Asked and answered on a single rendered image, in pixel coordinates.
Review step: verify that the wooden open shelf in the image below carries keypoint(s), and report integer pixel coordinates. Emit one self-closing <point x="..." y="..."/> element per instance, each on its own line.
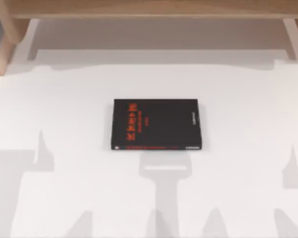
<point x="149" y="10"/>

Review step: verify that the black book with red lettering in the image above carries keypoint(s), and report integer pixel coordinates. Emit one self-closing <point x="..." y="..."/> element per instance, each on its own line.
<point x="164" y="124"/>

